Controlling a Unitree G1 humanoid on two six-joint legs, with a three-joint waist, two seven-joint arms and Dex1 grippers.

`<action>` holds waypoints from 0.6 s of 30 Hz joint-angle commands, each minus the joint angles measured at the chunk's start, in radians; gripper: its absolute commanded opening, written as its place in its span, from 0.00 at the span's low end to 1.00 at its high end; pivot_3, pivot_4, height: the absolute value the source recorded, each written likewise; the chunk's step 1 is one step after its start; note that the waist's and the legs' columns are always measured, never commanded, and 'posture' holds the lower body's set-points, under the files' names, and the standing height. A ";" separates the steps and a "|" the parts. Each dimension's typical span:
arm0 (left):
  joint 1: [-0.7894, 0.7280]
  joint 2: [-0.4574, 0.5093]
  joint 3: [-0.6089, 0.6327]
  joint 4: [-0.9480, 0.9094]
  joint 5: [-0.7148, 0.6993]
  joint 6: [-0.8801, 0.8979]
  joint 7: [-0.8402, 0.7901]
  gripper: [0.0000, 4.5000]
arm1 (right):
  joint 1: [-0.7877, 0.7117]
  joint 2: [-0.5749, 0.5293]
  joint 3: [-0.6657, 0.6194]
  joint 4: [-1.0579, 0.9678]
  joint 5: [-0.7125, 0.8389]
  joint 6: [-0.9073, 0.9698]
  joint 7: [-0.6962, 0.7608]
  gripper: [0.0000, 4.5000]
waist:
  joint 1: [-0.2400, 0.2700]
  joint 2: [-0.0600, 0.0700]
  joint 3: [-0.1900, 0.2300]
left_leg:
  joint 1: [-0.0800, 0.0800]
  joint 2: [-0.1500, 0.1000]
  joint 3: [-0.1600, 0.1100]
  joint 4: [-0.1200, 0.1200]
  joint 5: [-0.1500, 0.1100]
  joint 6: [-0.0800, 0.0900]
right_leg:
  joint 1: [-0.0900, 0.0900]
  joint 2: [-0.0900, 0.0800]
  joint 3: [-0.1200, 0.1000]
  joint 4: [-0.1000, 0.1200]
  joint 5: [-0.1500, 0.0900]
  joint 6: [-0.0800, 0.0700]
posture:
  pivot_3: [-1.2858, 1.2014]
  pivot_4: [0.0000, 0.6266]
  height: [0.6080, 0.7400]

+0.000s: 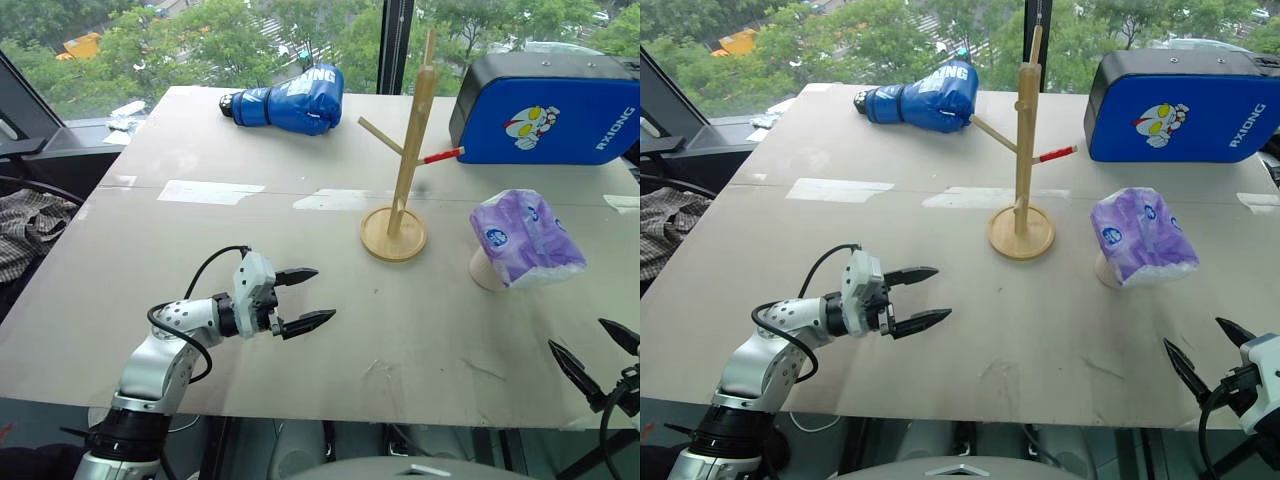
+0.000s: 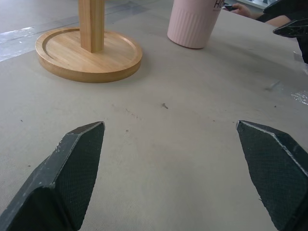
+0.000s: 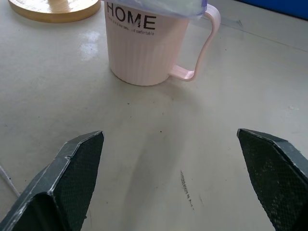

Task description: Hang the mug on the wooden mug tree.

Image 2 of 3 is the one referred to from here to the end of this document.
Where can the wooden round-base stand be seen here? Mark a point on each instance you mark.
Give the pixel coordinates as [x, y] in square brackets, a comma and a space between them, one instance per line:
[91, 55]

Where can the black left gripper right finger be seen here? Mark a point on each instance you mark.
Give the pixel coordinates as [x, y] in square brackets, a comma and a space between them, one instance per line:
[276, 173]

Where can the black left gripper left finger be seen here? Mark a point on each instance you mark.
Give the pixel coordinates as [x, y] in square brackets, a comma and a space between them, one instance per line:
[57, 183]

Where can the pink ribbed cup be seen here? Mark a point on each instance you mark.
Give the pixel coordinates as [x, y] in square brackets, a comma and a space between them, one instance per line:
[192, 24]

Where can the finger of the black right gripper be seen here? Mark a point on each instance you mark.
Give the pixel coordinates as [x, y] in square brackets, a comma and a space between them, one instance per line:
[304, 50]
[293, 29]

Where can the small black handheld object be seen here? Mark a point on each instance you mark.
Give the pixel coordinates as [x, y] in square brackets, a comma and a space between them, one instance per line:
[230, 7]

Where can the person's bare hand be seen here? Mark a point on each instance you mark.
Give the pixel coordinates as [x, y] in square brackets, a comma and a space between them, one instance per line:
[244, 10]

